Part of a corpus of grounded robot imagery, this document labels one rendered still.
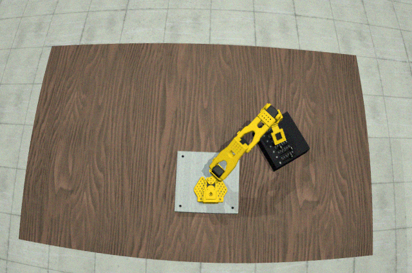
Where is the black lighting desk panel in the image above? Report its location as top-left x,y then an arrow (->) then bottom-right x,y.
257,112 -> 310,171

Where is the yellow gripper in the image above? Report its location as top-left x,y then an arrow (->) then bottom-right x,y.
271,115 -> 286,145

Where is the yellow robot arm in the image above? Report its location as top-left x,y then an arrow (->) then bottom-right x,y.
194,104 -> 281,202

